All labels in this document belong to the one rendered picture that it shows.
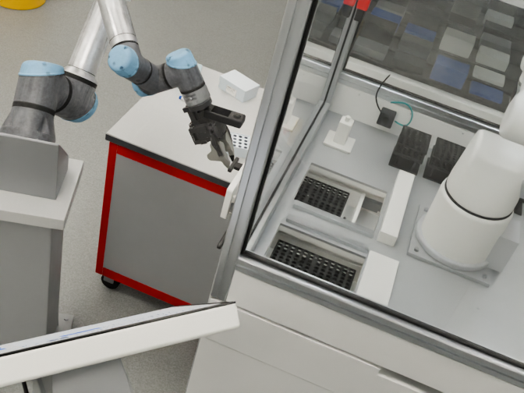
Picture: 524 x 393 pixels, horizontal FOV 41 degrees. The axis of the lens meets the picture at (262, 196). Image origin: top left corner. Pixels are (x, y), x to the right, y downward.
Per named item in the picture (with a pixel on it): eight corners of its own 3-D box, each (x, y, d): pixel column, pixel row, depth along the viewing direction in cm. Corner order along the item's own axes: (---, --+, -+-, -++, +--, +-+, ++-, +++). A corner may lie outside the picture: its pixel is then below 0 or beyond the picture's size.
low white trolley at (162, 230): (89, 288, 280) (105, 132, 233) (157, 201, 328) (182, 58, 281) (224, 346, 273) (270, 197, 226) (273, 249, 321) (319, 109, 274)
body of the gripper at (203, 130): (205, 135, 212) (189, 99, 207) (230, 129, 209) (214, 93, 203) (195, 147, 207) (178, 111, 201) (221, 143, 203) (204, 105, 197)
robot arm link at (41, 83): (2, 100, 196) (12, 52, 197) (35, 113, 208) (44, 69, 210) (36, 102, 191) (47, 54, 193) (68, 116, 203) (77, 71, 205)
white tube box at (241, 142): (210, 151, 237) (213, 143, 235) (212, 137, 244) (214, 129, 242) (247, 158, 239) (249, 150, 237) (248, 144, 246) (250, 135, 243)
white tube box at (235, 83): (217, 86, 270) (220, 75, 267) (231, 80, 276) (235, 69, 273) (242, 103, 265) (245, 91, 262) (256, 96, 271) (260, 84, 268)
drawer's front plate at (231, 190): (219, 217, 204) (227, 189, 197) (252, 166, 227) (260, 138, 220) (224, 220, 204) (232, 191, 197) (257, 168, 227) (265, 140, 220)
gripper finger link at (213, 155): (215, 170, 211) (205, 141, 208) (232, 167, 209) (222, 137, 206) (210, 174, 209) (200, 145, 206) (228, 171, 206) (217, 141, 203)
